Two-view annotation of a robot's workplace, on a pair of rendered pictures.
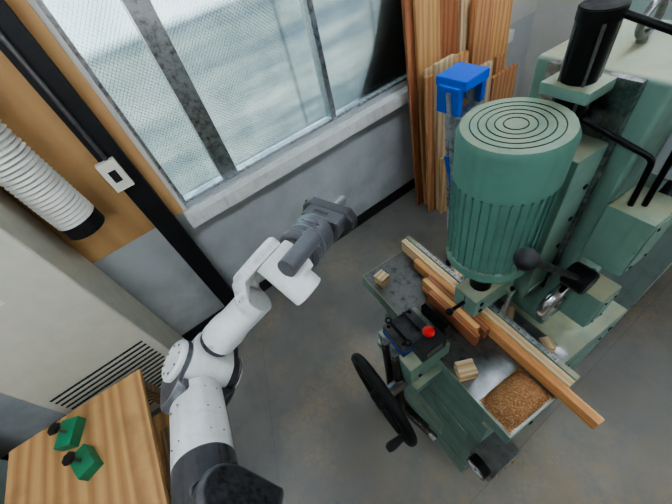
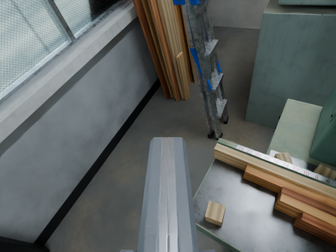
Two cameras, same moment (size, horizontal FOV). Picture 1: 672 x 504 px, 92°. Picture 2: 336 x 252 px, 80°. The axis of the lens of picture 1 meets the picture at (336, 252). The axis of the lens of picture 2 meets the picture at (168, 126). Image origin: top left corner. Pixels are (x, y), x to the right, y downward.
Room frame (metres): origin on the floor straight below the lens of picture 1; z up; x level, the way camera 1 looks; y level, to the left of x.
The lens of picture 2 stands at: (0.54, -0.03, 1.41)
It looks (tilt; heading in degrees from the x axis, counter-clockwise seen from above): 51 degrees down; 335
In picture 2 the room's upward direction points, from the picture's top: 17 degrees counter-clockwise
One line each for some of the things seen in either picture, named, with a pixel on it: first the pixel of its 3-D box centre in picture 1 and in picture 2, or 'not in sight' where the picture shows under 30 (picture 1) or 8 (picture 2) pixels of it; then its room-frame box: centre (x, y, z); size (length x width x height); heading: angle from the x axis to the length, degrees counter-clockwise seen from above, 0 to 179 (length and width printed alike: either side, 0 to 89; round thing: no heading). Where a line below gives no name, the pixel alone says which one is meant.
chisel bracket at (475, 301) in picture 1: (484, 289); not in sight; (0.42, -0.34, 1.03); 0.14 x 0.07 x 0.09; 109
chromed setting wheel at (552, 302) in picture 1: (556, 299); not in sight; (0.34, -0.49, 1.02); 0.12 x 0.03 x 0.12; 109
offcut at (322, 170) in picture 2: not in sight; (322, 176); (0.52, -0.42, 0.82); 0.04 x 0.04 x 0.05; 10
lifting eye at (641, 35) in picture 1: (650, 19); not in sight; (0.51, -0.60, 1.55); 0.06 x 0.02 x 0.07; 109
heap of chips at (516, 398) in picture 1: (516, 396); not in sight; (0.18, -0.31, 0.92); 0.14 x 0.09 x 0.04; 109
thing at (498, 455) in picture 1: (493, 455); not in sight; (0.12, -0.27, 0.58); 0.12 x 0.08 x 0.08; 109
